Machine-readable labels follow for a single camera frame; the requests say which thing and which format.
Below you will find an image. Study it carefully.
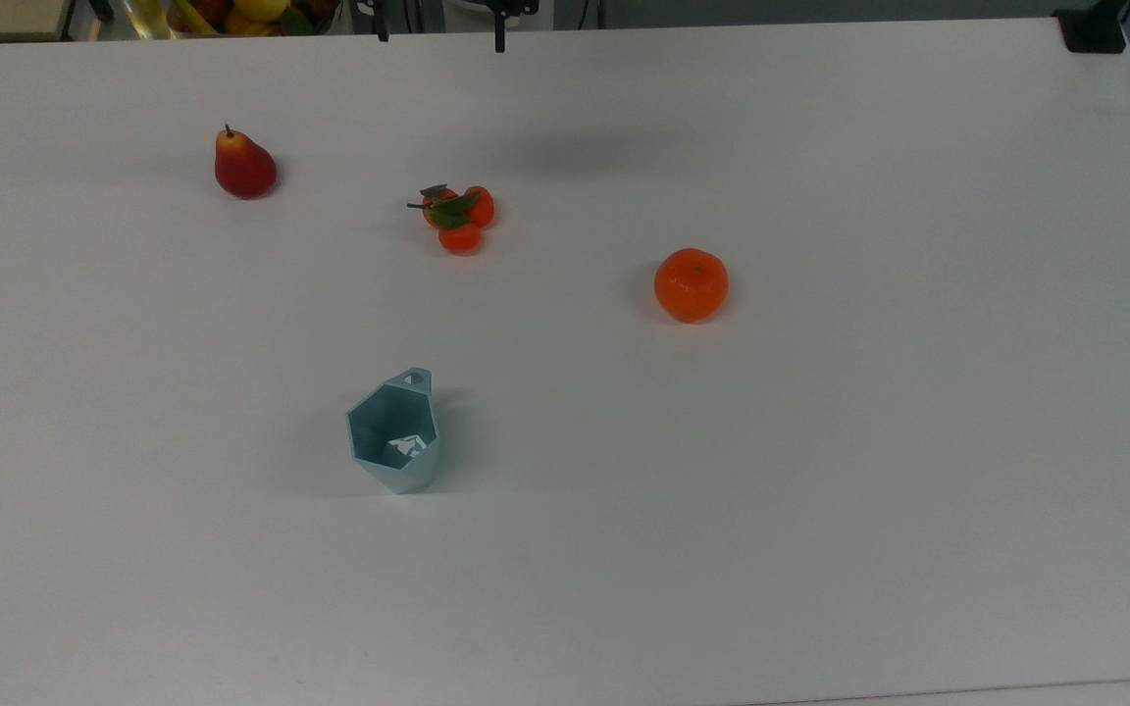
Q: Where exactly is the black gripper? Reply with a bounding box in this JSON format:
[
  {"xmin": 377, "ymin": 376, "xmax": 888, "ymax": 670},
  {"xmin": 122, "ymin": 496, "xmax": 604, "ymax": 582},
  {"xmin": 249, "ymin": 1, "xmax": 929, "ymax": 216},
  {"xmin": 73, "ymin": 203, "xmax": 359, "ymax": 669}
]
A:
[{"xmin": 375, "ymin": 0, "xmax": 539, "ymax": 54}]

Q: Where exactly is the light blue faceted mug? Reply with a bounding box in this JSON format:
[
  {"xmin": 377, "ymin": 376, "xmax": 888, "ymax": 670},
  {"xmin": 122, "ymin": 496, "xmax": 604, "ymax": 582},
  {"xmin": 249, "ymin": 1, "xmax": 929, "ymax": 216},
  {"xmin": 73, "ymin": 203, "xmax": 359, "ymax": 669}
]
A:
[{"xmin": 345, "ymin": 368, "xmax": 441, "ymax": 495}]

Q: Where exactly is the small oranges cluster with leaves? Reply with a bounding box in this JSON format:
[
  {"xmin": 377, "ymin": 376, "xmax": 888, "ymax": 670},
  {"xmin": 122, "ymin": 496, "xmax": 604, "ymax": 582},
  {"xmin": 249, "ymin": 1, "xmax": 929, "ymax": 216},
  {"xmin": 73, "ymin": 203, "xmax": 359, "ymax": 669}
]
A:
[{"xmin": 406, "ymin": 183, "xmax": 496, "ymax": 256}]

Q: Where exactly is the red yellow pear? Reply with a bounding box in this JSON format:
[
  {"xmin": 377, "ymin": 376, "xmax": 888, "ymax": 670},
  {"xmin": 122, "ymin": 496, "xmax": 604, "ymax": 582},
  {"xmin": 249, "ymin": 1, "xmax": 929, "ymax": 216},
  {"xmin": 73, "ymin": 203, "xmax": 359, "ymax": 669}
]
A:
[{"xmin": 214, "ymin": 124, "xmax": 279, "ymax": 200}]

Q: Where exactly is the yellow banana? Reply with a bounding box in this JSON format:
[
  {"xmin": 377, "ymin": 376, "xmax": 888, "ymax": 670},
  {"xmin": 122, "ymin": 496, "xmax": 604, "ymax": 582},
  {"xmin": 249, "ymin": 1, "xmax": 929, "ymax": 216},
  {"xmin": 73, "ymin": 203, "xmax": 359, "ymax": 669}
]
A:
[{"xmin": 173, "ymin": 0, "xmax": 220, "ymax": 36}]

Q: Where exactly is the round orange fruit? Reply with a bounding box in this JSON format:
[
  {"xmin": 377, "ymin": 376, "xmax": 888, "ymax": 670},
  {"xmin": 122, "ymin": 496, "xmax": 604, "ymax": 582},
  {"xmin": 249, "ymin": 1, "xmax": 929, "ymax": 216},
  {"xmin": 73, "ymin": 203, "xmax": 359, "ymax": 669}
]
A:
[{"xmin": 653, "ymin": 247, "xmax": 730, "ymax": 324}]

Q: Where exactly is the black table clamp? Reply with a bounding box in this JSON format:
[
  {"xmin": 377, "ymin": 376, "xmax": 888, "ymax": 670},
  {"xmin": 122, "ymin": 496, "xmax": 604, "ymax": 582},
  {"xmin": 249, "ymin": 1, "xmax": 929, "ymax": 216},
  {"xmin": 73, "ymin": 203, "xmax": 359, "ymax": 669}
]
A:
[{"xmin": 1053, "ymin": 0, "xmax": 1130, "ymax": 55}]

